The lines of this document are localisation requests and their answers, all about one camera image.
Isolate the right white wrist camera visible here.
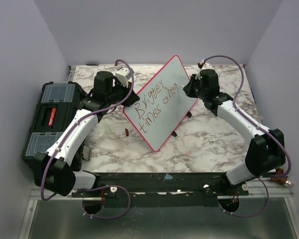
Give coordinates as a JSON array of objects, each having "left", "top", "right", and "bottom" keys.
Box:
[{"left": 197, "top": 60, "right": 213, "bottom": 75}]

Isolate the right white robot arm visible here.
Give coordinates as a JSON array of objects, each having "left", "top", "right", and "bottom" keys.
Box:
[{"left": 183, "top": 69, "right": 286, "bottom": 195}]

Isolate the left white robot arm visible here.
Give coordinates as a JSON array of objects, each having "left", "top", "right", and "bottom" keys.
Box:
[{"left": 33, "top": 67, "right": 139, "bottom": 201}]

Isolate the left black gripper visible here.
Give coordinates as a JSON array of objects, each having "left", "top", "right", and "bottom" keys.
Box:
[{"left": 107, "top": 79, "right": 140, "bottom": 107}]

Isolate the brown cable connector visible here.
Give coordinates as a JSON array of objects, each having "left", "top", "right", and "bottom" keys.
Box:
[{"left": 270, "top": 167, "right": 292, "bottom": 187}]

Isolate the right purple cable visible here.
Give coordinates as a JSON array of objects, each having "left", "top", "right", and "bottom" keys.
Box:
[{"left": 203, "top": 55, "right": 292, "bottom": 217}]

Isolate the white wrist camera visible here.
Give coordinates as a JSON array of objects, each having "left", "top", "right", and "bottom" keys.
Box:
[
  {"left": 115, "top": 65, "right": 132, "bottom": 87},
  {"left": 197, "top": 60, "right": 213, "bottom": 75}
]

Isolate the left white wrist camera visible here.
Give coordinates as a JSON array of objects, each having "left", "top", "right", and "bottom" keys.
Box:
[{"left": 115, "top": 65, "right": 132, "bottom": 87}]

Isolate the pink framed whiteboard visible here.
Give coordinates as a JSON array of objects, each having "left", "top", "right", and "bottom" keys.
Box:
[{"left": 123, "top": 55, "right": 197, "bottom": 152}]

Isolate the black plastic toolbox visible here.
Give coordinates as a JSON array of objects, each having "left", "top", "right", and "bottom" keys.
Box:
[{"left": 22, "top": 82, "right": 87, "bottom": 170}]

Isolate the black mounting rail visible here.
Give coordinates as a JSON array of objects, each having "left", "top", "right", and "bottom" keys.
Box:
[{"left": 72, "top": 173, "right": 249, "bottom": 208}]

